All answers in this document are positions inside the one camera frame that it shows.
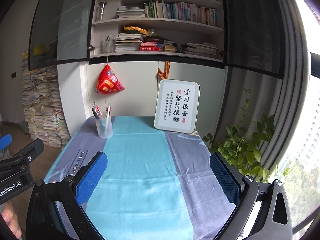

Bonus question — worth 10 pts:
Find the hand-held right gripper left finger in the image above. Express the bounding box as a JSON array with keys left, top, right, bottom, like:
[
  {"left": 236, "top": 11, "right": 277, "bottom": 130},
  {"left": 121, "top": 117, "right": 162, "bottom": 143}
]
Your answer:
[{"left": 25, "top": 152, "right": 108, "bottom": 240}]

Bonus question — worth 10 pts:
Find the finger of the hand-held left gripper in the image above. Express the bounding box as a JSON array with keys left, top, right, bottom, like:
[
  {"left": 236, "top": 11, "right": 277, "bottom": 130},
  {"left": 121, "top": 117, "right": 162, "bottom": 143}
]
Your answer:
[
  {"left": 15, "top": 138, "right": 44, "bottom": 167},
  {"left": 0, "top": 134, "right": 12, "bottom": 151}
]

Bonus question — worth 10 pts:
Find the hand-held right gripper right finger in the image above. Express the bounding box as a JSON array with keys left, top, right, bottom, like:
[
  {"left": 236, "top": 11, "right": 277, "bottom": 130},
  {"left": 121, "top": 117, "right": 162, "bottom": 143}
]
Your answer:
[{"left": 209, "top": 152, "right": 293, "bottom": 240}]

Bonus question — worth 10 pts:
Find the translucent plastic cup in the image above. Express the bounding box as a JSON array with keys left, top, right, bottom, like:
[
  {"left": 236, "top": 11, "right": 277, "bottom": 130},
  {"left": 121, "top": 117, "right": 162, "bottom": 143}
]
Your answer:
[{"left": 94, "top": 116, "right": 113, "bottom": 138}]

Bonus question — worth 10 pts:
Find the person's left hand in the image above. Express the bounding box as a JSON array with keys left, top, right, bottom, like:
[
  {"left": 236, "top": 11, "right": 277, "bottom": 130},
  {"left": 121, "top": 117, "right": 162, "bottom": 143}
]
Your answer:
[{"left": 0, "top": 201, "right": 23, "bottom": 238}]

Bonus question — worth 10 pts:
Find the pile of stacked papers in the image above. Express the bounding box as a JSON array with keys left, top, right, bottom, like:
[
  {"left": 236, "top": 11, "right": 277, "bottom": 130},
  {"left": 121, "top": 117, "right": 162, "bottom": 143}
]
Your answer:
[{"left": 20, "top": 57, "right": 70, "bottom": 150}]

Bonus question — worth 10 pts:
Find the green potted plant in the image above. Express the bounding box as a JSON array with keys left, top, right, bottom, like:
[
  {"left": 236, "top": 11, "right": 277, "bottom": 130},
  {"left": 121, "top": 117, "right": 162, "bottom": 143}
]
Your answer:
[{"left": 202, "top": 87, "right": 285, "bottom": 183}]

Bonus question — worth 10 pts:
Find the blue and grey tablecloth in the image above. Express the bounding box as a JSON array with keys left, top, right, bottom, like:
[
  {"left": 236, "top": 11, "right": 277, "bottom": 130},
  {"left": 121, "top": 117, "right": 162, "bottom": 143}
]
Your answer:
[{"left": 43, "top": 116, "right": 237, "bottom": 240}]

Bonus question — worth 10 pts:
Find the framed calligraphy sign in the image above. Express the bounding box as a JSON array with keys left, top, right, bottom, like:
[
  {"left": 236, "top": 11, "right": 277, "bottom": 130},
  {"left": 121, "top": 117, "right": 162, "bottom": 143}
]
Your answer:
[{"left": 154, "top": 79, "right": 200, "bottom": 134}]

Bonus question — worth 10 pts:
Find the yellow item behind glass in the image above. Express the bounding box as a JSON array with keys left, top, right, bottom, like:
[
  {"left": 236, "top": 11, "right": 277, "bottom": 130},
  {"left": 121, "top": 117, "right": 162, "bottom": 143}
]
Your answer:
[{"left": 32, "top": 44, "right": 50, "bottom": 58}]

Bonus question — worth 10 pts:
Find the red pyramid hanging ornament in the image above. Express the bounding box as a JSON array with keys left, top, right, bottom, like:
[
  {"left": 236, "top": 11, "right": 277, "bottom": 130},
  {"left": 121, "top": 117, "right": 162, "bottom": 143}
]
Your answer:
[{"left": 96, "top": 37, "right": 125, "bottom": 108}]

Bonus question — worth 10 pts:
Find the white bookshelf cabinet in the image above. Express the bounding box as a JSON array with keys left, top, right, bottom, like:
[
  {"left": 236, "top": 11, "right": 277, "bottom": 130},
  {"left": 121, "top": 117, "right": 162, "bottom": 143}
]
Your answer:
[{"left": 56, "top": 0, "right": 228, "bottom": 150}]

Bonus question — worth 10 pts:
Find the grey curtain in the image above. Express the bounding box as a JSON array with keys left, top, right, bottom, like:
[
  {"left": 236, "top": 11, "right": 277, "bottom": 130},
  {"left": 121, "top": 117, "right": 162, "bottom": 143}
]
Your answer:
[{"left": 260, "top": 0, "right": 312, "bottom": 170}]

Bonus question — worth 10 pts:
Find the medal with orange ribbon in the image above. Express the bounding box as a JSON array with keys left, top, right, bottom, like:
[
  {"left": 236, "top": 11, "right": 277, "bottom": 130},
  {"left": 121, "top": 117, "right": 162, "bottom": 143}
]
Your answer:
[{"left": 157, "top": 61, "right": 170, "bottom": 80}]

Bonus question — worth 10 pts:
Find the dark glass cabinet door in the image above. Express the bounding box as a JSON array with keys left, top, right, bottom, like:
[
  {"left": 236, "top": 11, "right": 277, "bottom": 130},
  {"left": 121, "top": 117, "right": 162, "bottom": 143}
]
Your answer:
[
  {"left": 220, "top": 0, "right": 285, "bottom": 80},
  {"left": 28, "top": 0, "right": 104, "bottom": 72}
]

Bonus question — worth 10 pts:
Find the wide stack of booklets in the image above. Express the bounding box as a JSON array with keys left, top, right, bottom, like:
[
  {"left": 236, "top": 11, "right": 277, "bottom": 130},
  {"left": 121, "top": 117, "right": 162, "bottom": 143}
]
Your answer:
[{"left": 182, "top": 42, "right": 219, "bottom": 58}]

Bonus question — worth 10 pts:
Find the clear shelf pen holder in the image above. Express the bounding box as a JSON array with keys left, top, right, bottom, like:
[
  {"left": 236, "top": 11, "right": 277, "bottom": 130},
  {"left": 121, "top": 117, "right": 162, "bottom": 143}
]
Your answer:
[{"left": 102, "top": 35, "right": 114, "bottom": 53}]

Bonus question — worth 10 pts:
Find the stack of magazines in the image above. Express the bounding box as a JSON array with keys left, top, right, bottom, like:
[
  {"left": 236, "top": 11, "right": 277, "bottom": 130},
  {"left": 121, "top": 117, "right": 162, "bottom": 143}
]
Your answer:
[{"left": 114, "top": 33, "right": 143, "bottom": 53}]

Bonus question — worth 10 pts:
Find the thick red book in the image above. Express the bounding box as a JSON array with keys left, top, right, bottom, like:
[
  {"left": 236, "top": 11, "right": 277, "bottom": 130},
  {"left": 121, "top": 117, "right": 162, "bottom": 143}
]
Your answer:
[{"left": 139, "top": 39, "right": 163, "bottom": 52}]

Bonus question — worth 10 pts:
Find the small stack of books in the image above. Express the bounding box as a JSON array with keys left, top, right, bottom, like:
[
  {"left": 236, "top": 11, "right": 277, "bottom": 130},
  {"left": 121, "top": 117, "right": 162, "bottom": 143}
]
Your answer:
[{"left": 162, "top": 40, "right": 178, "bottom": 53}]

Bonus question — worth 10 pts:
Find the yellow flower garland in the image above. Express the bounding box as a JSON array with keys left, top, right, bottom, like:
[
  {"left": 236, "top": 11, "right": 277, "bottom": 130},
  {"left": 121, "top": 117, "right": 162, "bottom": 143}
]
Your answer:
[{"left": 123, "top": 26, "right": 158, "bottom": 37}]

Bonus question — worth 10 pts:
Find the stack of flat white books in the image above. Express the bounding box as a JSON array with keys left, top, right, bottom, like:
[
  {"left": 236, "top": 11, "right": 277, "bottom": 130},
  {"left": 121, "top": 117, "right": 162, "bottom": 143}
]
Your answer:
[{"left": 116, "top": 6, "right": 146, "bottom": 18}]

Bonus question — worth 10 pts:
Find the row of upright books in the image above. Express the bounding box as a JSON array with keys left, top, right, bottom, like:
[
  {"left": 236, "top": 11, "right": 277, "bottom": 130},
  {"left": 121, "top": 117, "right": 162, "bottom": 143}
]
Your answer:
[{"left": 144, "top": 0, "right": 218, "bottom": 27}]

